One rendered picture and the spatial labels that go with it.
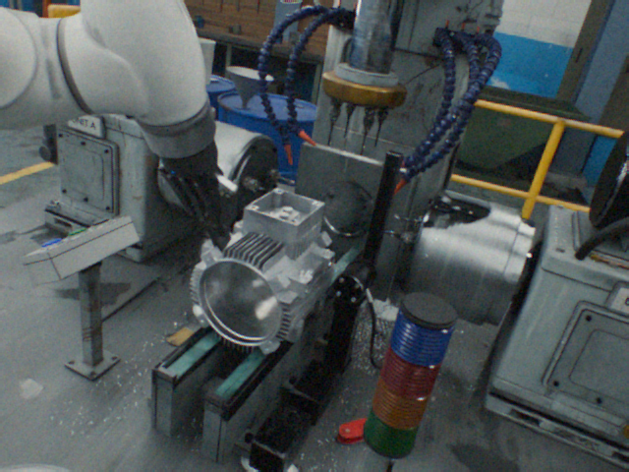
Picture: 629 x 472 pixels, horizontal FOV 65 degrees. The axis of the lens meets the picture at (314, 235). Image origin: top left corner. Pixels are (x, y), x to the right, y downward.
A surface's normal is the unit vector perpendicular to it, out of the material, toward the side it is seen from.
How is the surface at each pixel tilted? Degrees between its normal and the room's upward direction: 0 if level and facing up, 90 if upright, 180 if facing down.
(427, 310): 0
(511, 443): 0
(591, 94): 90
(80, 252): 60
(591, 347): 90
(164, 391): 90
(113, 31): 100
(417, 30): 90
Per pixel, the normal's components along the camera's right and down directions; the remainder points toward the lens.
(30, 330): 0.16, -0.88
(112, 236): 0.86, -0.17
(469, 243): -0.24, -0.23
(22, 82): 0.56, 0.37
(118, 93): 0.07, 0.83
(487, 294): -0.41, 0.32
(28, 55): 0.65, 0.05
